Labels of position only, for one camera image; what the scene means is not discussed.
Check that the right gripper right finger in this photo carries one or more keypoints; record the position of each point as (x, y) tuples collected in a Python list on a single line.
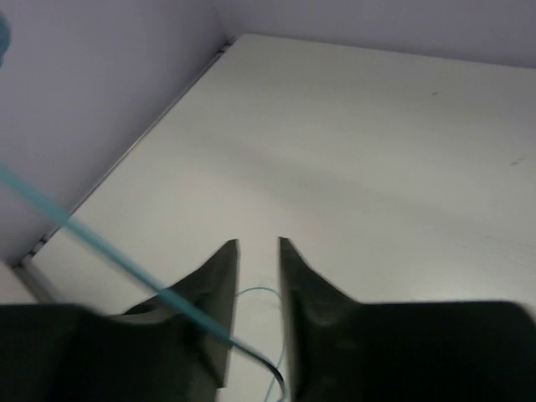
[(340, 349)]

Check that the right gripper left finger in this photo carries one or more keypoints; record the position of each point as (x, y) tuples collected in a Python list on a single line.
[(52, 350)]

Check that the blue pink cat-ear headphones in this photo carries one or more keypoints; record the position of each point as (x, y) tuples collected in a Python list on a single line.
[(5, 36)]

